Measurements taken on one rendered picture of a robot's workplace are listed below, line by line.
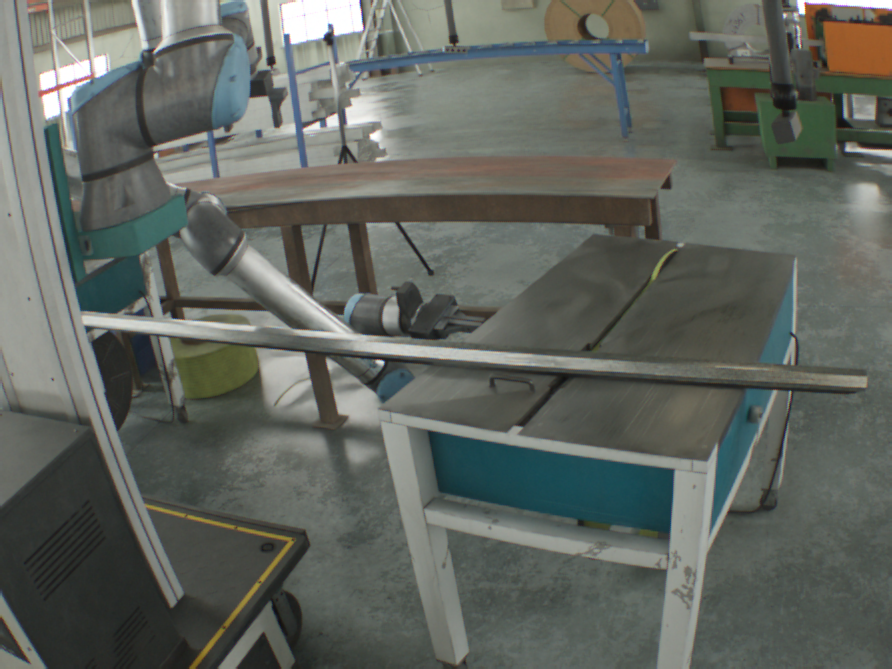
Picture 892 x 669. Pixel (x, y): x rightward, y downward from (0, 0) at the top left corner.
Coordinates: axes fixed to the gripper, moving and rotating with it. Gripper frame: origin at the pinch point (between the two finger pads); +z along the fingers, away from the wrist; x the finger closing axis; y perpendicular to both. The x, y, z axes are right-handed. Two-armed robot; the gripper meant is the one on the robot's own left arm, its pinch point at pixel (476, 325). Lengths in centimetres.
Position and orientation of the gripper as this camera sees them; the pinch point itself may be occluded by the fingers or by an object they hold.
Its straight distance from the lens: 189.5
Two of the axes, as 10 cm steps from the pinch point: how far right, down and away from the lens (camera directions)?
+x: -4.6, 6.4, -6.1
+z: 8.4, 1.0, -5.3
